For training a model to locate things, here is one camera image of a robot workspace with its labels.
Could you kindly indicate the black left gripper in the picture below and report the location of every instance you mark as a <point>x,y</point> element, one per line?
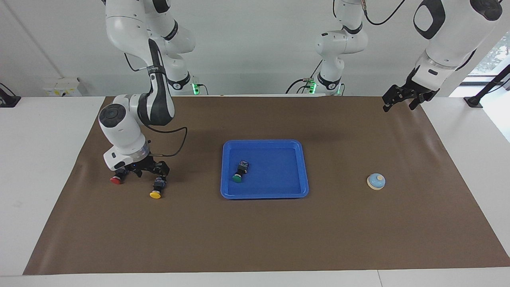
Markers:
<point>420,92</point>

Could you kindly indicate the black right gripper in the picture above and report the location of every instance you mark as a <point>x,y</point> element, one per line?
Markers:
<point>143,164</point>

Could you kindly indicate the yellow push button switch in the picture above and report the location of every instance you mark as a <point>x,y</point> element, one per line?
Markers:
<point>155,194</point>

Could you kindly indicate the red push button switch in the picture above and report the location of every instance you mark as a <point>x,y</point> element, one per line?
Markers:
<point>116,180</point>

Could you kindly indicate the green push button switch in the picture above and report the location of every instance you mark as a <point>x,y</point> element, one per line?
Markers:
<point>241,171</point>

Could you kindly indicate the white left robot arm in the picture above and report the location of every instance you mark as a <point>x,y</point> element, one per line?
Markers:
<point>342,44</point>

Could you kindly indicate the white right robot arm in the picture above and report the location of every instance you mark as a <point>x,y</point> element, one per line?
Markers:
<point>119,131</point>

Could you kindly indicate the light blue desk bell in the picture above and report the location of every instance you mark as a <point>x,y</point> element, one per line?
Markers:
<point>375,181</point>

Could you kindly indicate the blue plastic tray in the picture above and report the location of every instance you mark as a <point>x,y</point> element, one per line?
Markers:
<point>275,167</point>

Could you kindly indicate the black angled stand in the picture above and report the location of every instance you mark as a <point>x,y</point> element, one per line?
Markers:
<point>474,100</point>

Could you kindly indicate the window with greenery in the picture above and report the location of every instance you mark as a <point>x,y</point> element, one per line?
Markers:
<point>492,56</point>

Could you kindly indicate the brown table mat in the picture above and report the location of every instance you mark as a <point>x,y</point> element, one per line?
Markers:
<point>255,239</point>

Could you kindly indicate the white wall socket box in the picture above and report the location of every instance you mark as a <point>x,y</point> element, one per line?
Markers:
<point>61,87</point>

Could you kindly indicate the black table clamp mount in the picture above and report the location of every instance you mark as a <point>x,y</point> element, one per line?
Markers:
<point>10,99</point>

